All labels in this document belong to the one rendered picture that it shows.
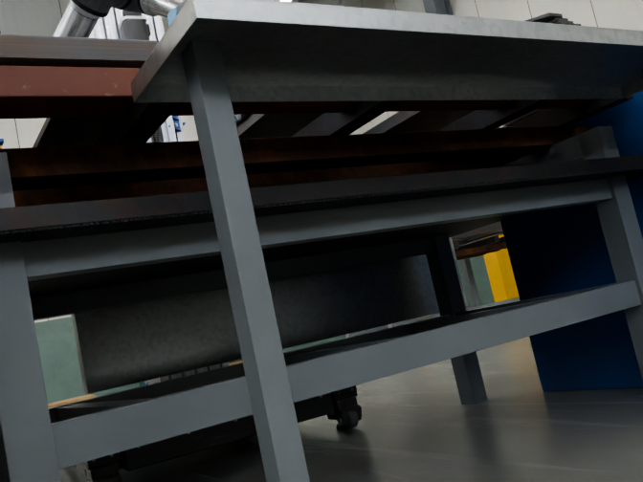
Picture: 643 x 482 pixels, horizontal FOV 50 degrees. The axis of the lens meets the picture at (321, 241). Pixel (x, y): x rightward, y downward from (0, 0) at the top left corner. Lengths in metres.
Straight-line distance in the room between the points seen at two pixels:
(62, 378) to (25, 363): 10.47
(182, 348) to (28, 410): 0.93
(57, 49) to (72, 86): 0.06
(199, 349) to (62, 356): 9.62
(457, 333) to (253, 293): 0.59
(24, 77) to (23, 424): 0.49
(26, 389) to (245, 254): 0.35
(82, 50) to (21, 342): 0.45
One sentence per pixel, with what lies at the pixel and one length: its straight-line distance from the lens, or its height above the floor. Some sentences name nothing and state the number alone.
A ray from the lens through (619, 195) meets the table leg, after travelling 1.84.
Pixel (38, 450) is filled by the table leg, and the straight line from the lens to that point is 1.02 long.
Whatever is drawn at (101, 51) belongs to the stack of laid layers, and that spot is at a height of 0.83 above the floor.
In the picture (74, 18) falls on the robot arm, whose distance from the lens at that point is 2.14.
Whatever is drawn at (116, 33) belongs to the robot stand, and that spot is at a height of 1.51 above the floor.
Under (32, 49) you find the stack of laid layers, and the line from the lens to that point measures 1.14.
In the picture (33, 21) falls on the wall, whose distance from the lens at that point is 12.98.
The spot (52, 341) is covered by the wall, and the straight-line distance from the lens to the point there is 11.50.
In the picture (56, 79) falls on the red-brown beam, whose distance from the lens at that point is 1.12.
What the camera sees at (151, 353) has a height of 0.37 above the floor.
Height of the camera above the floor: 0.34
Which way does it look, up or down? 7 degrees up
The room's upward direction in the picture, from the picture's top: 12 degrees counter-clockwise
